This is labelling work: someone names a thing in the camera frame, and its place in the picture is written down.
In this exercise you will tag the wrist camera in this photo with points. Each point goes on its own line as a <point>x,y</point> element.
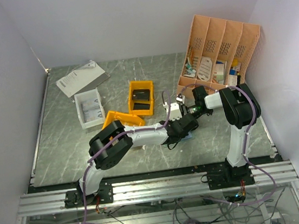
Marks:
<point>174,111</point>
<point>180,99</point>

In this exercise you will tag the white oval paint palette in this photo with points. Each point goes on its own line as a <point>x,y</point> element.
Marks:
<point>205,69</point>

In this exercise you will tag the orange file organizer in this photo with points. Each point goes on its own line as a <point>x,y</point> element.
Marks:
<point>228,41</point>

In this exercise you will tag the blue white box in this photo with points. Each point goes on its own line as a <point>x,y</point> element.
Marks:
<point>234,77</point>

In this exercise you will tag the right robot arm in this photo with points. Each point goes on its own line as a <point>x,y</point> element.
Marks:
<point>241,111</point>

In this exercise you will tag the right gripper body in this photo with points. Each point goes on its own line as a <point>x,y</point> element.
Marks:
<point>194,111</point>

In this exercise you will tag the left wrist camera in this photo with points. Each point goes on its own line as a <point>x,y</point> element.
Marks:
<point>174,111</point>

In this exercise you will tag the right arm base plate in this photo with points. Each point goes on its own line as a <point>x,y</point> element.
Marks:
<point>225,176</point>

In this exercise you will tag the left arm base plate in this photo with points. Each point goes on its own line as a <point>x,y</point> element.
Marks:
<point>74,198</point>

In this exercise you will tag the grey white booklet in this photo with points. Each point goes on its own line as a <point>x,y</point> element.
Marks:
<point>83,79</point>

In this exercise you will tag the silver VIP cards stack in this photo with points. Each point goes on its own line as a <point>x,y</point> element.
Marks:
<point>91,110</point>

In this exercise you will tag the yellow bin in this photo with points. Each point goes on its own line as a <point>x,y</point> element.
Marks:
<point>141,85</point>
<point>125,119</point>

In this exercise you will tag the aluminium rail frame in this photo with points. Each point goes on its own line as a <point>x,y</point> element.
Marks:
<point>161,188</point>

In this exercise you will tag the black cards stack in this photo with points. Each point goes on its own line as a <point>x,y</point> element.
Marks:
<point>141,98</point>

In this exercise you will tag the white bin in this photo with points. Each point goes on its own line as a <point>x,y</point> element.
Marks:
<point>79,98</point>

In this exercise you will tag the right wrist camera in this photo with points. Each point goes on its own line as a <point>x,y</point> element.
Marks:
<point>180,99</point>

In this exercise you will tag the red white box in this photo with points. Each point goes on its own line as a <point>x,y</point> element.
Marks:
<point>219,72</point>

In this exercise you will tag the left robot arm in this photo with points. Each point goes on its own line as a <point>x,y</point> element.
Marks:
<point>110,145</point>

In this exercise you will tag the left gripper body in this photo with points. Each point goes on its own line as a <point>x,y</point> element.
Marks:
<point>171,122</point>

